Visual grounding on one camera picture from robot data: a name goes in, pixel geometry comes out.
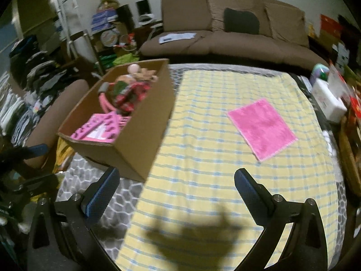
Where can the round patterned plate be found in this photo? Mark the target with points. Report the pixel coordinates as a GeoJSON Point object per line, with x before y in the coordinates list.
{"type": "Point", "coordinates": [108, 38]}

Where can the pink toy tray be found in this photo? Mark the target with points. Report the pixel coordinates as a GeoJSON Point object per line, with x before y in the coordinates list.
{"type": "Point", "coordinates": [96, 129]}

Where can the blue boxes stack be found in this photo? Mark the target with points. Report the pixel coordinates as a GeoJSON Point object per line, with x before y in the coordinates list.
{"type": "Point", "coordinates": [103, 21]}

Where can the pile of clothes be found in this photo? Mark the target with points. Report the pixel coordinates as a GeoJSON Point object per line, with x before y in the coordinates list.
{"type": "Point", "coordinates": [33, 84]}

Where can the red box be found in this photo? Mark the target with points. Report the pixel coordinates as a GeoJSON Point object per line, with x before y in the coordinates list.
{"type": "Point", "coordinates": [330, 24]}

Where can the cardboard box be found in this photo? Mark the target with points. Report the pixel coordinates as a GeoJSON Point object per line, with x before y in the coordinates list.
{"type": "Point", "coordinates": [135, 158]}

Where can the green bag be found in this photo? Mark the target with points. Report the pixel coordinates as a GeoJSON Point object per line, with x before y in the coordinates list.
{"type": "Point", "coordinates": [121, 60]}

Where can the white tissue pack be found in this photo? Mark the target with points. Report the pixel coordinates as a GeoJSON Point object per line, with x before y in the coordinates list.
{"type": "Point", "coordinates": [327, 101]}

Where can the red and white packet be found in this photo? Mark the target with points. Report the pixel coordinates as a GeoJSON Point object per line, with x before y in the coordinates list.
{"type": "Point", "coordinates": [339, 82]}

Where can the pink fluffy cloth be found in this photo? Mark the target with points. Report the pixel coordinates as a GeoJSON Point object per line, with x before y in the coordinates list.
{"type": "Point", "coordinates": [262, 127]}

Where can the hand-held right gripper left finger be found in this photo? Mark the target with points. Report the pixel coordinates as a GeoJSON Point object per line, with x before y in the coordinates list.
{"type": "Point", "coordinates": [103, 192]}

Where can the purple and green cup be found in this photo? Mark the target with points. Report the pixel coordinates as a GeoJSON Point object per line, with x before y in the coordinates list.
{"type": "Point", "coordinates": [320, 73]}

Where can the grey hexagon pattern mat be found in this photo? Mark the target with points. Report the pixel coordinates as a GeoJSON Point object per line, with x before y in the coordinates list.
{"type": "Point", "coordinates": [124, 200]}

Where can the tan and green plush toy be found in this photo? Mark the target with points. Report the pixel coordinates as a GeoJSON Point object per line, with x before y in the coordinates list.
{"type": "Point", "coordinates": [148, 74]}

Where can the white metal rack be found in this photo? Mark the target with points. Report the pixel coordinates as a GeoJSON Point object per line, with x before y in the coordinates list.
{"type": "Point", "coordinates": [66, 19]}

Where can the dark cushion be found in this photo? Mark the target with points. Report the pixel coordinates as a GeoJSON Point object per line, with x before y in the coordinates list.
{"type": "Point", "coordinates": [241, 21]}

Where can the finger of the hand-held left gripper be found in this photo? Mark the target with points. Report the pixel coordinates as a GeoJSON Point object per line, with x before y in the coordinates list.
{"type": "Point", "coordinates": [39, 149]}
{"type": "Point", "coordinates": [39, 183]}

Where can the pink round toy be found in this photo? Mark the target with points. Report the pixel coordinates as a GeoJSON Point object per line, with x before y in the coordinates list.
{"type": "Point", "coordinates": [134, 68]}

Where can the plush doll with plaid scarf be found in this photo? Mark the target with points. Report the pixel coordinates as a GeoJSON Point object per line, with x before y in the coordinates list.
{"type": "Point", "coordinates": [132, 96]}

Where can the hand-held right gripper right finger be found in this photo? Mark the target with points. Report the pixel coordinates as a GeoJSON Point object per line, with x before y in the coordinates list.
{"type": "Point", "coordinates": [249, 192]}

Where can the white papers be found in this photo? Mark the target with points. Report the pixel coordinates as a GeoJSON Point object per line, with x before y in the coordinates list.
{"type": "Point", "coordinates": [176, 37]}

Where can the yellow plaid tablecloth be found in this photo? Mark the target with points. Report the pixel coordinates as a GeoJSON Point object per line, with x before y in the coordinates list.
{"type": "Point", "coordinates": [203, 146]}

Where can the brown sofa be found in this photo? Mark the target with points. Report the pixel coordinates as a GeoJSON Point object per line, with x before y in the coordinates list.
{"type": "Point", "coordinates": [239, 48]}

